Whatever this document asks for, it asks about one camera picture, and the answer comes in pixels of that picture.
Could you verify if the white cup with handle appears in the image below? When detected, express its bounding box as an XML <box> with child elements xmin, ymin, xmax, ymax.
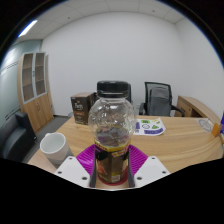
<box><xmin>39</xmin><ymin>132</ymin><xmax>74</xmax><ymax>169</ymax></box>

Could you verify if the wooden side desk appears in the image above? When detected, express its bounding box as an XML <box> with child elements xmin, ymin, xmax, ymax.
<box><xmin>174</xmin><ymin>95</ymin><xmax>221</xmax><ymax>126</ymax></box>

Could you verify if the flat round red coaster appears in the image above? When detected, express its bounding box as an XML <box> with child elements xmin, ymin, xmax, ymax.
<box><xmin>97</xmin><ymin>175</ymin><xmax>130</xmax><ymax>187</ymax></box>

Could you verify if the grey mesh office chair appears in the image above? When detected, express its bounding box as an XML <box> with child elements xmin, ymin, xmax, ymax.
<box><xmin>138</xmin><ymin>81</ymin><xmax>185</xmax><ymax>118</ymax></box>

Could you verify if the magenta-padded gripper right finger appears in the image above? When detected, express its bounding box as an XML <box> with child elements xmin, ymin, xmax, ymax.
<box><xmin>127</xmin><ymin>143</ymin><xmax>171</xmax><ymax>188</ymax></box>

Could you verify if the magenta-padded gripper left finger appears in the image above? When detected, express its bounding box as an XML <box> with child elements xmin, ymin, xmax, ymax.
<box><xmin>53</xmin><ymin>143</ymin><xmax>98</xmax><ymax>188</ymax></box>

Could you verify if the tall brown cardboard box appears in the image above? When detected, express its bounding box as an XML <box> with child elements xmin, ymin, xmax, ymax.
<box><xmin>70</xmin><ymin>92</ymin><xmax>96</xmax><ymax>126</ymax></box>

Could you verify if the black leather sofa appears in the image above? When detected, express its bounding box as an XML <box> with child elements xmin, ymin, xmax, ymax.
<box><xmin>0</xmin><ymin>110</ymin><xmax>37</xmax><ymax>163</ymax></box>

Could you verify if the round grey patterned disc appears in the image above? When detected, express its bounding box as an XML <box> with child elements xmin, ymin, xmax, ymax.
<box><xmin>198</xmin><ymin>118</ymin><xmax>214</xmax><ymax>132</ymax></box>

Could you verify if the clear bottle with black cap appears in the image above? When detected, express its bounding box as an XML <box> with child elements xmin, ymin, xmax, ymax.
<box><xmin>87</xmin><ymin>80</ymin><xmax>135</xmax><ymax>185</ymax></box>

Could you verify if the wooden cabinet with glass doors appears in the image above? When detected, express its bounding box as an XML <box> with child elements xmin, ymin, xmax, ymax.
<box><xmin>17</xmin><ymin>51</ymin><xmax>54</xmax><ymax>134</ymax></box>

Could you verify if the white printed sticker sheet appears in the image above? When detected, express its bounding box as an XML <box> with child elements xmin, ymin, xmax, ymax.
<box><xmin>133</xmin><ymin>117</ymin><xmax>167</xmax><ymax>136</ymax></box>

